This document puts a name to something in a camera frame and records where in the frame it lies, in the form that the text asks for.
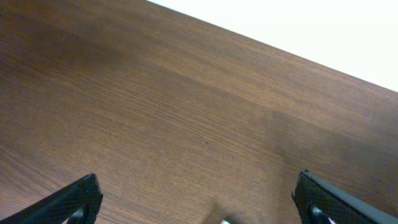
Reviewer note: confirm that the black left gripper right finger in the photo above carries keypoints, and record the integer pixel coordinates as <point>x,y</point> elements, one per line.
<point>317,201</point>

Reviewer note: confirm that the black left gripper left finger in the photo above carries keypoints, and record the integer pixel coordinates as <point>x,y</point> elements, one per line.
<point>77,203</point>

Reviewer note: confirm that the green white soap packet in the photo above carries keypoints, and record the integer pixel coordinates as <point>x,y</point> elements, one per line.
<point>226,222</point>

